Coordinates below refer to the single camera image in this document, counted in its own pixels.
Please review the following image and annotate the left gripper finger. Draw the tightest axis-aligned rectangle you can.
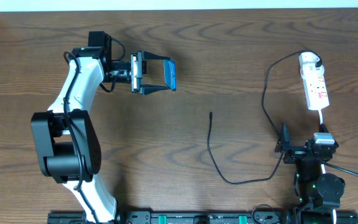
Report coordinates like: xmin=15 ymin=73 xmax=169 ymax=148
xmin=141 ymin=84 xmax=170 ymax=95
xmin=142 ymin=50 xmax=170 ymax=60

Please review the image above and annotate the blue screen Galaxy smartphone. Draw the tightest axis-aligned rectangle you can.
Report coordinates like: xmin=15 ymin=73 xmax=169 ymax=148
xmin=163 ymin=60 xmax=177 ymax=91

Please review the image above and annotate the black USB charging cable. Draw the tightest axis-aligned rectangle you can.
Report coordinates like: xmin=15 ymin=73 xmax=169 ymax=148
xmin=206 ymin=49 xmax=323 ymax=185

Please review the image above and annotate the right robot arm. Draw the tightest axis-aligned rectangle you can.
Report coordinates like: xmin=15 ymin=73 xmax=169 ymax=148
xmin=275 ymin=123 xmax=346 ymax=223

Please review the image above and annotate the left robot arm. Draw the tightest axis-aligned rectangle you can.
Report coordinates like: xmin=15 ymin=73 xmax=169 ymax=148
xmin=30 ymin=31 xmax=177 ymax=223

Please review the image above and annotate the white USB charger plug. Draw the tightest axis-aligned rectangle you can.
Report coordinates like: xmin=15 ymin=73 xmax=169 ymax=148
xmin=299 ymin=52 xmax=324 ymax=80

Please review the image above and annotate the white power strip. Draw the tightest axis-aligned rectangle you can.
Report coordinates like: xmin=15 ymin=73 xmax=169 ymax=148
xmin=301 ymin=73 xmax=329 ymax=111

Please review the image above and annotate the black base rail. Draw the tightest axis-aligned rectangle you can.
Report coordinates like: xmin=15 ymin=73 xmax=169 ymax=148
xmin=46 ymin=211 xmax=358 ymax=224

